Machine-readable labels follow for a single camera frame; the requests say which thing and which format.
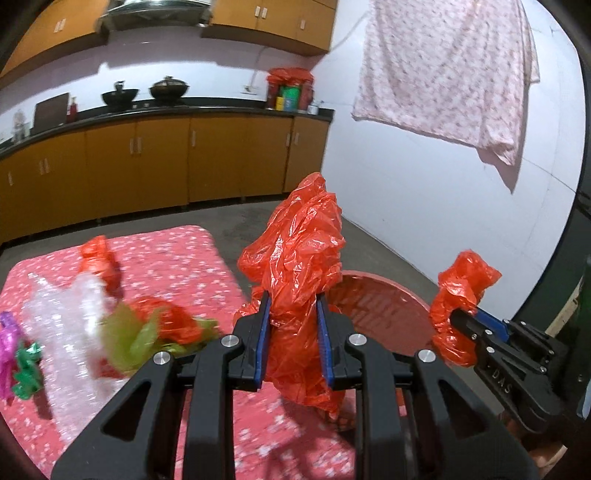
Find red bottle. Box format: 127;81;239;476
66;97;78;123

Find red bag on table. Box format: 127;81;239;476
79;235;123;299

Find clear glass jar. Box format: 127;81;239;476
12;110;30;144

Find red bag of groceries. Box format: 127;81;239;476
266;67;315;112

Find red plastic trash basket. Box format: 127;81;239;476
327;271;435;356

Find green plastic bag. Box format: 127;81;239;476
98;301;221;378

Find black wok left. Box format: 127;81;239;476
101;81;139;110

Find wooden kitchen cabinets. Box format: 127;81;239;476
1;0;338;85
1;113;329;241

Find clear bubble wrap sheet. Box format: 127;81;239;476
23;273;126;445

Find dark green plastic wrapper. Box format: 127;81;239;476
12;341;43;400

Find dark cutting board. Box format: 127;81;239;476
31;93;70;135

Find black lidded wok right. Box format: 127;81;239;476
149;76;189;105

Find small red plastic bag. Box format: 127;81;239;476
429;250;502;367

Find range hood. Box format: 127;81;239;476
96;0;214;32

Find large red plastic bag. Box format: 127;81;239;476
233;172;346;417

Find upper wooden kitchen cabinets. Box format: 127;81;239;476
1;0;338;85

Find lower wooden kitchen cabinets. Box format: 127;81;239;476
1;113;329;241

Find pink floral hanging cloth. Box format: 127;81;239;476
352;0;540;166

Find magenta plastic wrapper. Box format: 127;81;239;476
0;311;24;400

